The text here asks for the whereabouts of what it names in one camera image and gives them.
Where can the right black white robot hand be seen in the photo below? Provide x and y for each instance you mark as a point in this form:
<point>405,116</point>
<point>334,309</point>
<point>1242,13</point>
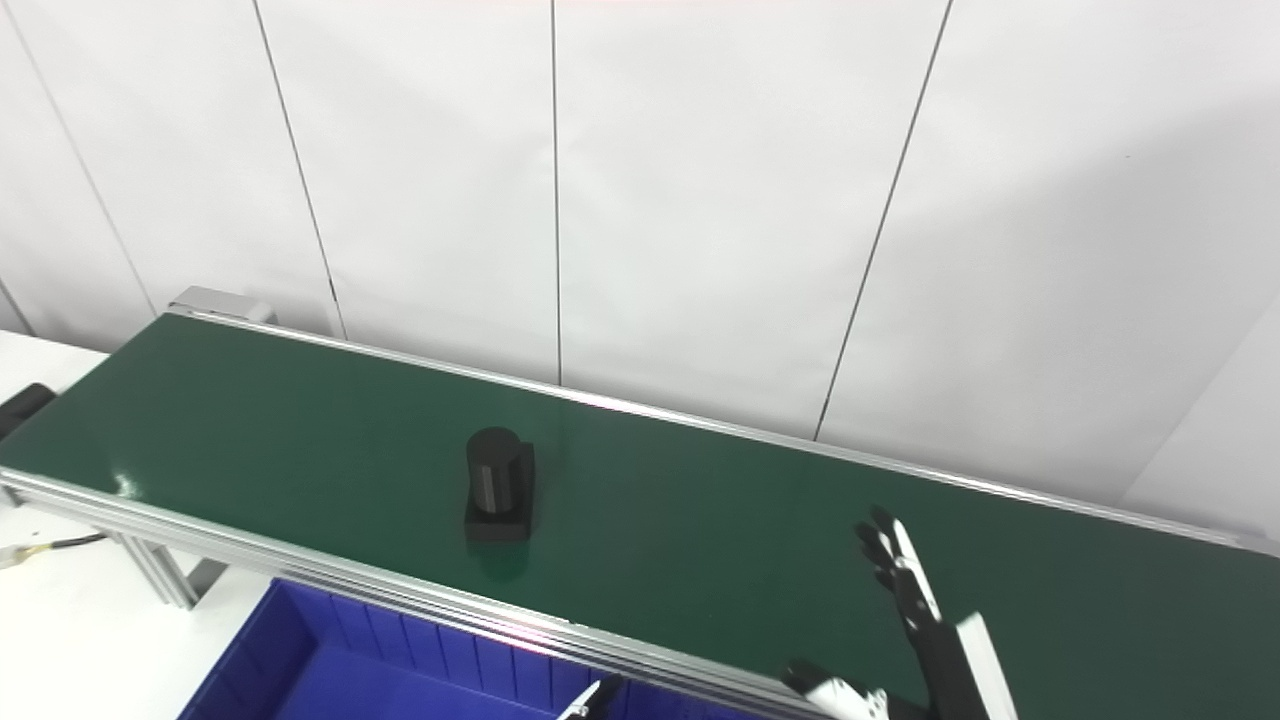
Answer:
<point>945,670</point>

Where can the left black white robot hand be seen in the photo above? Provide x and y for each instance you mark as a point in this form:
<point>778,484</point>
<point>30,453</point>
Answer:
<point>590,705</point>

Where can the black cylinder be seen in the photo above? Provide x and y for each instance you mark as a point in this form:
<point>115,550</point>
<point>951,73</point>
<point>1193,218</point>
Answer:
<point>497,490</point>

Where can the blue plastic bin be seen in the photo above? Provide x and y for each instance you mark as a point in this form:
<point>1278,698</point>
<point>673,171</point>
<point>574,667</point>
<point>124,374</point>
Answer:
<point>680,708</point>
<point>340,670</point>

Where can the green conveyor belt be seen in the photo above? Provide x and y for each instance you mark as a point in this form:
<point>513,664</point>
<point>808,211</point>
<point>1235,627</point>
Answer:
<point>300,565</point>
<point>300,440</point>

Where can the aluminium conveyor leg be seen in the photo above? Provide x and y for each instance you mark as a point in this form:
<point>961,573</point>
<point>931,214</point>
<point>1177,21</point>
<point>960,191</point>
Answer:
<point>165,575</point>

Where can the grey conveyor motor box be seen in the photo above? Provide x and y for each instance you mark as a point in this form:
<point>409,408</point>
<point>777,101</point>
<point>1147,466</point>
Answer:
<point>225,304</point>

